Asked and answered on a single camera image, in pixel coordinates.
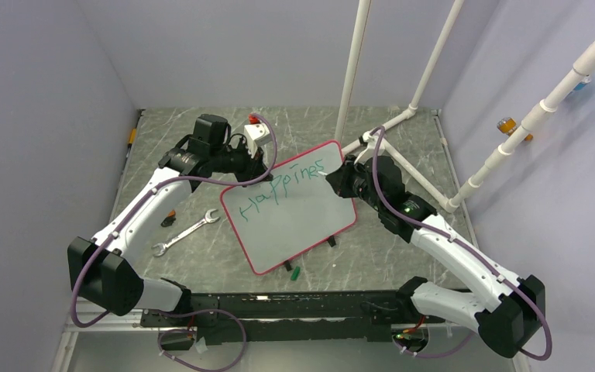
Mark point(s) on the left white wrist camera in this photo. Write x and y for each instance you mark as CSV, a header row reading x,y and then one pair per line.
x,y
256,133

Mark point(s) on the silver open-end wrench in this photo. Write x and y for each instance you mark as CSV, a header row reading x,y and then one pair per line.
x,y
161,248

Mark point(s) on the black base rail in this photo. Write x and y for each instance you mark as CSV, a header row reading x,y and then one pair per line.
x,y
291,316

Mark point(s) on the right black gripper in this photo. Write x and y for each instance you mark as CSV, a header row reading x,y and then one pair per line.
x,y
341,177

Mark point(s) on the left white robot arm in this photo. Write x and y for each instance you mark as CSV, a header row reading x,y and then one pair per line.
x,y
100,267

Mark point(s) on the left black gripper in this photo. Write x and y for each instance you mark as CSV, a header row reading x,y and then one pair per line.
x,y
255,167

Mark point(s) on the white PVC pipe frame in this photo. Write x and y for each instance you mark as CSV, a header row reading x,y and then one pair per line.
x,y
395,50

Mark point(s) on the green marker cap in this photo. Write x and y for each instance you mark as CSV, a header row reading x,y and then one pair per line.
x,y
295,273

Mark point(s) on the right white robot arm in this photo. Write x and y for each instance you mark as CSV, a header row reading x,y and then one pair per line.
x,y
504,309

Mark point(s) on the pink framed whiteboard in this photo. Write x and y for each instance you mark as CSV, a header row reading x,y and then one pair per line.
x,y
276,221

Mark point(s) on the orange wall knob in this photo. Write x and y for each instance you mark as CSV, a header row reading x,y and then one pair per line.
x,y
507,126

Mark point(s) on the white diagonal pipe rail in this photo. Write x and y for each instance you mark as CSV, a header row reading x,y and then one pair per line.
x,y
583,67

